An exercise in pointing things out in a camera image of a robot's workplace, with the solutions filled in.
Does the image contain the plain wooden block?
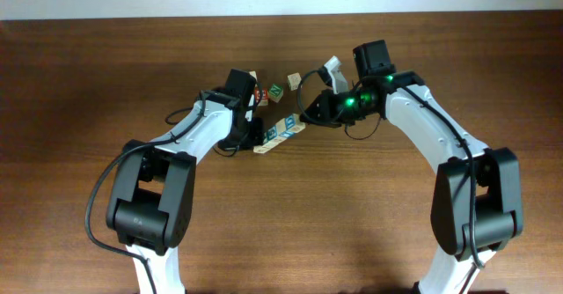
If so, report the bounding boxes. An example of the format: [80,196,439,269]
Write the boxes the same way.
[287,72,302,91]
[249,71,258,81]

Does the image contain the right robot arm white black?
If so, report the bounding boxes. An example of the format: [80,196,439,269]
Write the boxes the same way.
[299,40,523,294]

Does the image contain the plain wooden block top left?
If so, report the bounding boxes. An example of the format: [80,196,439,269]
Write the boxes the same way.
[249,71,258,81]

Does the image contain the green V wooden block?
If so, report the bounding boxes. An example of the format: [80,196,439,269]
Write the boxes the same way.
[262,132,275,148]

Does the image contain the wooden block number 2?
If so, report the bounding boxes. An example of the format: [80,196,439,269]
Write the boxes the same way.
[253,142,276,154]

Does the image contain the blue D wooden block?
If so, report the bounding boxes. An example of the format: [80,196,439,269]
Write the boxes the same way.
[285,114,306,133]

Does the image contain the blue 5 wooden block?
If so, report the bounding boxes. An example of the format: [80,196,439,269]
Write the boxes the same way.
[266,125,285,144]

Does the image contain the wooden block blue side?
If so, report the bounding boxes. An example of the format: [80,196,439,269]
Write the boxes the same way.
[275,118,296,138]

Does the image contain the plain wooden block top middle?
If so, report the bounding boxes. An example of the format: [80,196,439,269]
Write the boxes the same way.
[287,72,302,91]

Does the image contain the red U wooden block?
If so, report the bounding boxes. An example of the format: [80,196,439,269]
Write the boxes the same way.
[254,88,269,107]

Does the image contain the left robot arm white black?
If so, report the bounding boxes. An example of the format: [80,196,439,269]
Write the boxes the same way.
[106,69,263,293]

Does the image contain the green N wooden block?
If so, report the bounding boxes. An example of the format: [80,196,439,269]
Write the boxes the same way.
[267,84,284,103]

